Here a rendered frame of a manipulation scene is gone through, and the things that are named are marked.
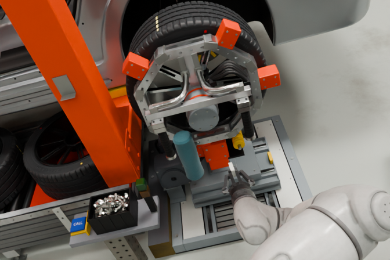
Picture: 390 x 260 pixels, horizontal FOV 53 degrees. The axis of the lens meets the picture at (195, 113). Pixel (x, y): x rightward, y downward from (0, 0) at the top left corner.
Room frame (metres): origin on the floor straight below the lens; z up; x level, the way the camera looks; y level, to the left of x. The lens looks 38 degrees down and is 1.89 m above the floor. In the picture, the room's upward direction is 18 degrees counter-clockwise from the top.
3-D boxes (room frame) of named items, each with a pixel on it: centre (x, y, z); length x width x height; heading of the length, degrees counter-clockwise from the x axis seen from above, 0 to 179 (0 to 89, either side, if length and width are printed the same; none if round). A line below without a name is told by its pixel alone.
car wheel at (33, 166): (1.91, 0.73, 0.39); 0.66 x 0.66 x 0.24
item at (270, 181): (1.59, -0.10, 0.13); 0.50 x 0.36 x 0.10; 84
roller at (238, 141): (1.51, -0.17, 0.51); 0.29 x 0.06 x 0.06; 174
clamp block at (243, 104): (1.20, -0.19, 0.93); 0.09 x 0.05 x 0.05; 174
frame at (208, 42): (1.42, -0.04, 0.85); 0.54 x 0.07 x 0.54; 84
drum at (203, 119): (1.35, -0.04, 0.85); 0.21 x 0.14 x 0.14; 174
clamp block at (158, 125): (1.24, 0.15, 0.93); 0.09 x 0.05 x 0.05; 174
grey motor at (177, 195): (1.70, 0.20, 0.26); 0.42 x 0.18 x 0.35; 174
